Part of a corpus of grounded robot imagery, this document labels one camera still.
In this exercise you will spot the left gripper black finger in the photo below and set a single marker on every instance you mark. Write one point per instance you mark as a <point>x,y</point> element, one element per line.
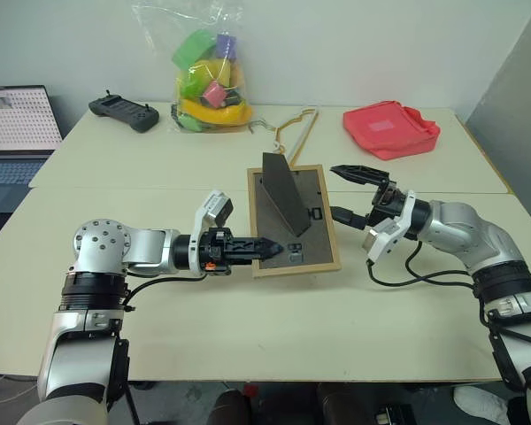
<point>252,257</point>
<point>252,245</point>

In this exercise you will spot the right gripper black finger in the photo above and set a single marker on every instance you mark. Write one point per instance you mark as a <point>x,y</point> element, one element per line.
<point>348,217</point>
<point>363,174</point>

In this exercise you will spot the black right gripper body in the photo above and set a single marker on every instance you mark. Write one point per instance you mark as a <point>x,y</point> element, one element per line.
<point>387,201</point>

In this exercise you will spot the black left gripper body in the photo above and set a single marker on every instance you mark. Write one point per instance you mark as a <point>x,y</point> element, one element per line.
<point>217,254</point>

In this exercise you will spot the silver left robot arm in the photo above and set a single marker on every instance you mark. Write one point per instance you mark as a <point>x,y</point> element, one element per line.
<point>97,261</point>

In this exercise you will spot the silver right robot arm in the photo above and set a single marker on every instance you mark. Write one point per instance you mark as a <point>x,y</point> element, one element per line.
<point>482,239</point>

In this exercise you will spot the red fabric pouch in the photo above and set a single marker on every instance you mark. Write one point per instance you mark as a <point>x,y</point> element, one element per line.
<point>389,128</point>

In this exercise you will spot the wooden clothes hanger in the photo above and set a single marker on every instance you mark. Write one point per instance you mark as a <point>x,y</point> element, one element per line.
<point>302,133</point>

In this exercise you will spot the large curved yellow toy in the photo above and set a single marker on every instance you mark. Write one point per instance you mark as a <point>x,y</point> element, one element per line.
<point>217,114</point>

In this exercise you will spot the dark rounded shape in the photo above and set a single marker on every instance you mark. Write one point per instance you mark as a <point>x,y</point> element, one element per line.
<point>231,409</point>

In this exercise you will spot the pink toy cube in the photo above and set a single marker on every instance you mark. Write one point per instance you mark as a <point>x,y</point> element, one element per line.
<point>213,94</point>

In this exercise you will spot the grey partition panel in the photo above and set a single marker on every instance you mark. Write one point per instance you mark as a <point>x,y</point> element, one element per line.
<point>513,97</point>

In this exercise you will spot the black handheld controller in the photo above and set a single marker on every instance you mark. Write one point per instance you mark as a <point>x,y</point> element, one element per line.
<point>124,110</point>

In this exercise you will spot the light green toy piece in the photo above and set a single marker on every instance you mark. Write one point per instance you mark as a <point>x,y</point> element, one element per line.
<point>192,84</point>

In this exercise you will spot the small yellow toy block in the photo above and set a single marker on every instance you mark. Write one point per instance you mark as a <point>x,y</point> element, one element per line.
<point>212,71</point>

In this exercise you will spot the purple toy cube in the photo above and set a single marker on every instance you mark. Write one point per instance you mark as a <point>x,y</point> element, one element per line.
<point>226,46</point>

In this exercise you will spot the green toy block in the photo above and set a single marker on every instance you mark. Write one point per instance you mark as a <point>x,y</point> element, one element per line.
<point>194,48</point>

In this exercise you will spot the white shoe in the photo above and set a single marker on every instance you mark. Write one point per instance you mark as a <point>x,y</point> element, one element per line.
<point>480,405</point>

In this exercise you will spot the clear plastic bag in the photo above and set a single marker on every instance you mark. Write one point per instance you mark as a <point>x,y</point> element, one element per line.
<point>159,26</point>

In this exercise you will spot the open laptop computer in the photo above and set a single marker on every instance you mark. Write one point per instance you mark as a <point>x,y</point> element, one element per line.
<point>17,119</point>

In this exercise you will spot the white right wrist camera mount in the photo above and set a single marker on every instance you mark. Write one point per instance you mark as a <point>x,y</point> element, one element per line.
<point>389,234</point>

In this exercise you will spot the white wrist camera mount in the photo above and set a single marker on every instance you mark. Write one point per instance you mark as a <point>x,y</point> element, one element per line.
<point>389,234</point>
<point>205,212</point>

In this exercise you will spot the wooden picture frame with stand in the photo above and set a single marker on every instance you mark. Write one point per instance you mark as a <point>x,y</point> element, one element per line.
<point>314,239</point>

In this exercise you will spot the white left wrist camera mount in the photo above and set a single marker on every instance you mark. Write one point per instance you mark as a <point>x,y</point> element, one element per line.
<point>205,212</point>

